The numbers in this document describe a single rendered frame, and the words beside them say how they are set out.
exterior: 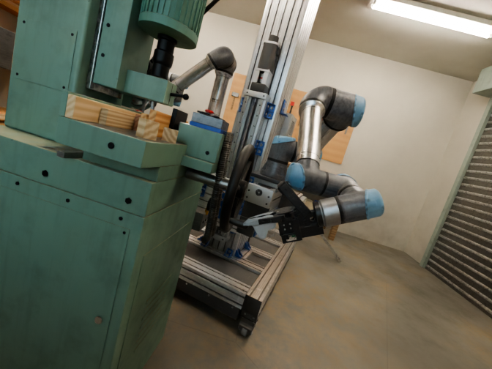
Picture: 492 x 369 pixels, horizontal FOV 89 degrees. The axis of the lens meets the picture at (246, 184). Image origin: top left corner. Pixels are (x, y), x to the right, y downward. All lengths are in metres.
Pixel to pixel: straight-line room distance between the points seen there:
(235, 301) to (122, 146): 1.04
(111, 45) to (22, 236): 0.58
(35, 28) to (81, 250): 0.64
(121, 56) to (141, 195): 0.43
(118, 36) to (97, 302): 0.74
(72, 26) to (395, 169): 4.25
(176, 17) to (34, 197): 0.61
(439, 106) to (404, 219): 1.76
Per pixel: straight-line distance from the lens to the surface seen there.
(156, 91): 0.86
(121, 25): 0.93
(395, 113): 4.53
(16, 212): 0.91
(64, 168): 0.78
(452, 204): 4.30
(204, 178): 0.80
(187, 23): 0.87
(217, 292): 1.45
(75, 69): 0.92
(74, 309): 0.89
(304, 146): 0.81
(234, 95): 4.16
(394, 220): 4.68
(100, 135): 0.63
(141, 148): 0.57
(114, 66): 0.90
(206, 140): 0.76
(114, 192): 0.70
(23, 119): 1.03
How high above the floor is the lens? 0.95
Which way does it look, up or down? 9 degrees down
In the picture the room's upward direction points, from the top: 16 degrees clockwise
